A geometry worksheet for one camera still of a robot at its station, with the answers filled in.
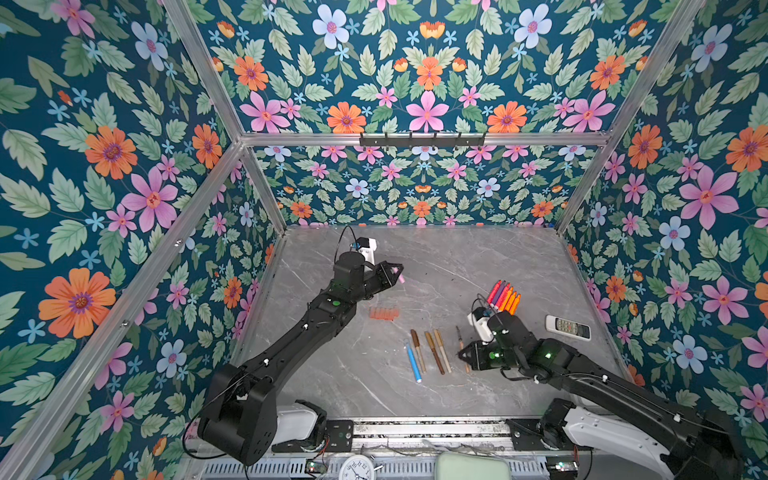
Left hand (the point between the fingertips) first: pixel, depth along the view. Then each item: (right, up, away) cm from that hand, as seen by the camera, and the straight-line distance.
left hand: (408, 265), depth 78 cm
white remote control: (+50, -20, +13) cm, 55 cm away
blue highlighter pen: (+2, -29, +8) cm, 30 cm away
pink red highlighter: (+29, -10, +22) cm, 38 cm away
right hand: (+14, -23, -1) cm, 26 cm away
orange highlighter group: (+35, -14, +19) cm, 43 cm away
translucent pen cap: (-8, -17, +18) cm, 26 cm away
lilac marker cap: (-2, -3, 0) cm, 4 cm away
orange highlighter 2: (+35, -13, +21) cm, 42 cm away
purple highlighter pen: (+31, -10, +22) cm, 39 cm away
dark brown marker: (+8, -27, +10) cm, 30 cm away
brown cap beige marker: (+3, -24, +13) cm, 27 cm away
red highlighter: (+32, -12, +21) cm, 40 cm away
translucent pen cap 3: (-4, -16, +19) cm, 25 cm away
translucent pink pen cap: (-12, -16, +18) cm, 27 cm away
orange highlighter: (+33, -12, +21) cm, 41 cm away
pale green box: (+15, -46, -10) cm, 49 cm away
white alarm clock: (-12, -46, -10) cm, 48 cm away
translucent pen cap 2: (-7, -16, +18) cm, 25 cm away
